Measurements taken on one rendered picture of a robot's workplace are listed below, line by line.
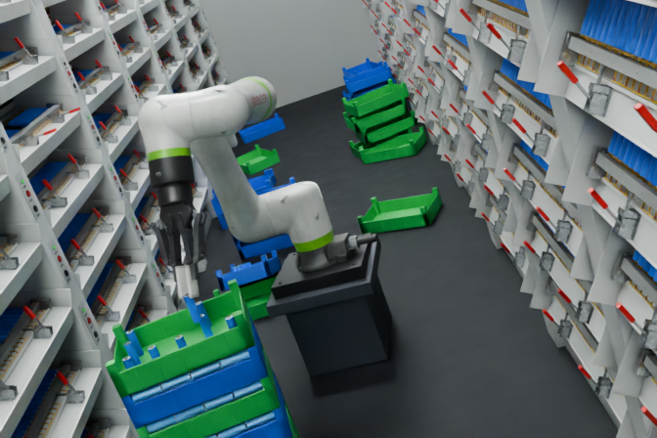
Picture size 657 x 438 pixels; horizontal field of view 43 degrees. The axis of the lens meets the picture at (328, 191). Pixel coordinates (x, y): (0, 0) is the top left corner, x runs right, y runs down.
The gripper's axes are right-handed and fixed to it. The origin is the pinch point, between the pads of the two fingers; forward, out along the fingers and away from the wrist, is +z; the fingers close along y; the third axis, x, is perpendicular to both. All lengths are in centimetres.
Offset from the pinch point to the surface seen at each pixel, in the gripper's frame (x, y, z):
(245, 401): -8.7, -4.5, 27.3
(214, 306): -17.6, 5.6, 6.7
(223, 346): -2.9, -4.7, 14.6
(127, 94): -126, 103, -79
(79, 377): -22, 53, 20
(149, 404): 3.1, 11.7, 24.1
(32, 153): -21, 58, -40
